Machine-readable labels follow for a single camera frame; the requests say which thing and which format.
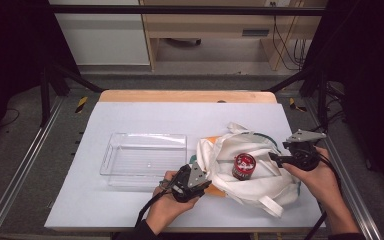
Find thin black floor cable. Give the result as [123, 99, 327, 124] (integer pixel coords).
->
[0, 108, 21, 128]

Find left hand-held gripper black cable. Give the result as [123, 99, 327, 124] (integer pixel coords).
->
[134, 189, 173, 228]

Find wooden desk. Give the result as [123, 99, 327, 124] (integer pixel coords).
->
[139, 0, 328, 72]

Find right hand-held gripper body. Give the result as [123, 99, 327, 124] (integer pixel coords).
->
[283, 129, 328, 172]

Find person's left hand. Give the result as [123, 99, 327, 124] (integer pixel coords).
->
[145, 170, 199, 234]

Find aluminium rail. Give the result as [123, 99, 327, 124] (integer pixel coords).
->
[0, 96, 65, 240]
[304, 99, 383, 240]

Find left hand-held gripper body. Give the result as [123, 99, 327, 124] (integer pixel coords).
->
[171, 162, 206, 203]

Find clear plastic container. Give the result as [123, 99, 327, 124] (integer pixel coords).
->
[99, 132, 188, 193]

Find black curtain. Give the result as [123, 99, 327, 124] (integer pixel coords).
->
[301, 0, 384, 204]
[0, 0, 79, 151]

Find white printed tote bag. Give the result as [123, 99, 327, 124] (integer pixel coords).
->
[186, 122, 303, 218]

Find person's right hand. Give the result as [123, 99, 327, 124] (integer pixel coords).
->
[283, 146, 343, 209]

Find white table mat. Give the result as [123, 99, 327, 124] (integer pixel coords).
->
[44, 101, 327, 231]

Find black hanging cables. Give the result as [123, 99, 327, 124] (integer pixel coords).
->
[270, 1, 310, 72]

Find black frame bar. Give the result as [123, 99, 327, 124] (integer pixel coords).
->
[48, 4, 326, 16]

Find black stand leg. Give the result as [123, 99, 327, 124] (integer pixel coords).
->
[263, 64, 330, 129]
[39, 63, 105, 128]

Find right hand-held gripper black cable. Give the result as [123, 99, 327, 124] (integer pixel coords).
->
[304, 154, 344, 240]

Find white cabinet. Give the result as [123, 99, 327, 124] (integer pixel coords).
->
[47, 0, 151, 66]

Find red can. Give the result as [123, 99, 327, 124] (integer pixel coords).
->
[231, 152, 257, 181]

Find hand-held gripper black cable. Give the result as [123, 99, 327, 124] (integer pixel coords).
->
[304, 154, 344, 240]
[134, 189, 173, 228]

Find black floor cables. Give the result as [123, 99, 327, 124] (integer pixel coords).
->
[308, 83, 347, 134]

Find yellow black tape strip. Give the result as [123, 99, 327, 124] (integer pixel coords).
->
[75, 95, 89, 114]
[288, 97, 308, 113]

